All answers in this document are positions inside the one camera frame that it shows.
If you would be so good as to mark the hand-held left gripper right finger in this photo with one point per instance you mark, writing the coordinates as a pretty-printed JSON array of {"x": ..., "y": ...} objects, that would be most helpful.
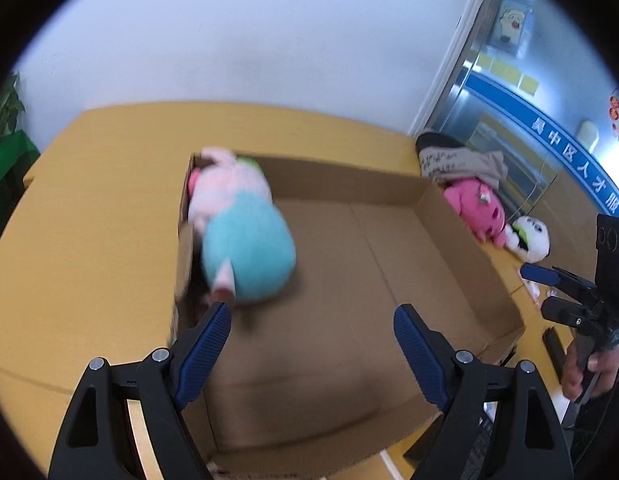
[{"x": 419, "y": 355}]

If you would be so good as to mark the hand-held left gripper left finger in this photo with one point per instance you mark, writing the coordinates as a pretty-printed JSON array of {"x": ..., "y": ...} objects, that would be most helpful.
[{"x": 209, "y": 340}]

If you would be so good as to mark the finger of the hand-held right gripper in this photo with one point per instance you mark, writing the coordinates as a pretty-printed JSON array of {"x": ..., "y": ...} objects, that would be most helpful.
[
  {"x": 542, "y": 274},
  {"x": 564, "y": 310}
]

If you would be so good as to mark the pink and teal pig plush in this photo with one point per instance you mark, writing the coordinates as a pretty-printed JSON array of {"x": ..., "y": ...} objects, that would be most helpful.
[{"x": 249, "y": 240}]

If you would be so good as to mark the brown cardboard box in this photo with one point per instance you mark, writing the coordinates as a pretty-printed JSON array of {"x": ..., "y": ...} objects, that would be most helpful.
[{"x": 329, "y": 285}]

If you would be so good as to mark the person's right forearm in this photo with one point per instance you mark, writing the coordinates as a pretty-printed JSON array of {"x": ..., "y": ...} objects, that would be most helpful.
[{"x": 602, "y": 435}]

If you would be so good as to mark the person's right hand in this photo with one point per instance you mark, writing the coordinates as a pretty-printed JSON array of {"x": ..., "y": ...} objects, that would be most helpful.
[{"x": 572, "y": 375}]

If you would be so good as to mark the white plastic wrapper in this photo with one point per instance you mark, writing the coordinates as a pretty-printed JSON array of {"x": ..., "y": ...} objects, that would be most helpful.
[{"x": 537, "y": 290}]

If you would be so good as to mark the white panda plush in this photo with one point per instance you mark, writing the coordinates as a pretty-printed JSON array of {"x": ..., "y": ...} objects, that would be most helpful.
[{"x": 532, "y": 240}]

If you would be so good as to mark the black flat bar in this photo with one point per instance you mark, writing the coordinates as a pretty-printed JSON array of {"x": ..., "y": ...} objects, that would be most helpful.
[{"x": 555, "y": 349}]

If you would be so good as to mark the pink strawberry plush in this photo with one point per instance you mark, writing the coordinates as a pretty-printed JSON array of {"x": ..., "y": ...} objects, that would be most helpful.
[{"x": 474, "y": 205}]

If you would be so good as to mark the black keyboard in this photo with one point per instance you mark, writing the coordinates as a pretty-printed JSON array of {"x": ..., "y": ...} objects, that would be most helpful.
[{"x": 487, "y": 430}]

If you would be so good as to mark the beige printed cloth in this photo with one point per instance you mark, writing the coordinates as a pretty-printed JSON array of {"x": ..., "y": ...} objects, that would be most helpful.
[{"x": 454, "y": 162}]

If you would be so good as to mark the wooden desk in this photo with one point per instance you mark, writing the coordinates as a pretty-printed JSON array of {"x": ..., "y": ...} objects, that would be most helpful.
[{"x": 89, "y": 235}]

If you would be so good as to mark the blue window banner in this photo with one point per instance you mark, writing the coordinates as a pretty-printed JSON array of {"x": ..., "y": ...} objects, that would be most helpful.
[{"x": 514, "y": 105}]

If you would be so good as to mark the black cap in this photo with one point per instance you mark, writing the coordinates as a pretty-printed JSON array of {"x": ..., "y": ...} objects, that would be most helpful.
[{"x": 434, "y": 139}]

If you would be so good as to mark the yellow sticky note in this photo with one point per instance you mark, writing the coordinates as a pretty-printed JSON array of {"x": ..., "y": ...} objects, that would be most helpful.
[
  {"x": 529, "y": 84},
  {"x": 484, "y": 62},
  {"x": 507, "y": 72}
]

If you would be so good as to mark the green table cloth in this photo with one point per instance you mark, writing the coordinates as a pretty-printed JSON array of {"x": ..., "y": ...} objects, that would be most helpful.
[{"x": 11, "y": 152}]

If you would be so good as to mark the large green potted plant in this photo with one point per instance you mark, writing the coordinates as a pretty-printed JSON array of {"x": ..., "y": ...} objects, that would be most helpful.
[{"x": 9, "y": 105}]

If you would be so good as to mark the white wall device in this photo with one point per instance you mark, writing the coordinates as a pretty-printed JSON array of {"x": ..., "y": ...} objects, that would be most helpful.
[{"x": 587, "y": 134}]

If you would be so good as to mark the cartoon wall poster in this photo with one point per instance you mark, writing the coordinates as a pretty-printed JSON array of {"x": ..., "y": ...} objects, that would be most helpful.
[{"x": 512, "y": 22}]

